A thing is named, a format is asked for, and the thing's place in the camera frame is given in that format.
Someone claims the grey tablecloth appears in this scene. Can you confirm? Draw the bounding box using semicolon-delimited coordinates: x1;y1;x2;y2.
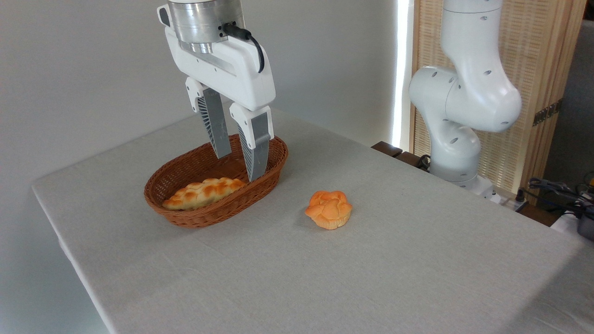
32;100;594;334

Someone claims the black cable bundle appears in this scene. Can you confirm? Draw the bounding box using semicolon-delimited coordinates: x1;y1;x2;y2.
516;173;594;218

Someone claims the brown wicker oval basket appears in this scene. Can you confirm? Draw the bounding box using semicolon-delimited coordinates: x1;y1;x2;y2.
144;133;289;229

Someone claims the black screen hinge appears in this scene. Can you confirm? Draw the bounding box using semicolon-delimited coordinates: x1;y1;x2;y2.
533;99;563;127

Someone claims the long braided bread loaf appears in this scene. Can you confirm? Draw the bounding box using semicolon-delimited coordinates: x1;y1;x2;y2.
162;177;246;211

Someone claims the round orange bread bun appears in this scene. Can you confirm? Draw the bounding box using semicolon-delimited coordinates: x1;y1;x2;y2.
305;190;353;230

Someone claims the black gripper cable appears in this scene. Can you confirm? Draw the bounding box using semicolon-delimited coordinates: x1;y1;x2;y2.
223;23;265;74

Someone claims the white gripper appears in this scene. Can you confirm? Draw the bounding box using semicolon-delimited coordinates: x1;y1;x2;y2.
165;26;277;182

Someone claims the wooden slatted folding screen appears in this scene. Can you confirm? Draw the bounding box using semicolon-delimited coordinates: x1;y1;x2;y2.
411;0;588;205

